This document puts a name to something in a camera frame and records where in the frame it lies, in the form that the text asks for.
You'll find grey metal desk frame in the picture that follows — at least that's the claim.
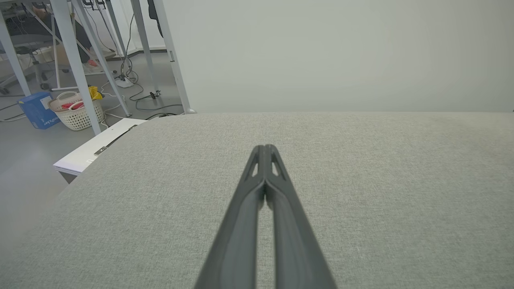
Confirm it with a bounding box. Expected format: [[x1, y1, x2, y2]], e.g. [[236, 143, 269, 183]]
[[0, 0, 196, 136]]

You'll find white plastic laundry basket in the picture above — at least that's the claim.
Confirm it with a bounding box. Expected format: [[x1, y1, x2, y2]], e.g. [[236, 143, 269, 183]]
[[49, 91, 105, 131]]

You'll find white floor cable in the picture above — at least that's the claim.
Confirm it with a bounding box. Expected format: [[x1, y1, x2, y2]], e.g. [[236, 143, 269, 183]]
[[98, 80, 130, 122]]

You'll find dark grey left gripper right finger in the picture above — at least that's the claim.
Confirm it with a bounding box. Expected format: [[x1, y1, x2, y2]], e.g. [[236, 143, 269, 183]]
[[265, 144, 337, 289]]

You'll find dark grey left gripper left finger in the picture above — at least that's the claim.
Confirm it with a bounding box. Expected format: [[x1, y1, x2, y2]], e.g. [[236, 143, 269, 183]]
[[194, 145, 266, 289]]

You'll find blue cardboard box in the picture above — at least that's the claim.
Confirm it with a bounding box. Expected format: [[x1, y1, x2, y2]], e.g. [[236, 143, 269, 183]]
[[18, 92, 61, 130]]

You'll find white case with black handle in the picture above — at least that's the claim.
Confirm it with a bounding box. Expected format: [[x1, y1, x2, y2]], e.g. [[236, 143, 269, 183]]
[[53, 118, 147, 184]]

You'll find grey office chair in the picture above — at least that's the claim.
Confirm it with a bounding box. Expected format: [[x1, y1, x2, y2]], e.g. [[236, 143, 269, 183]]
[[0, 12, 57, 92]]

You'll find thin black floor cable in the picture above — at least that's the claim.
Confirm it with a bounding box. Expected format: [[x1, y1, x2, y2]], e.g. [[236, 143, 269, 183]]
[[0, 103, 27, 122]]

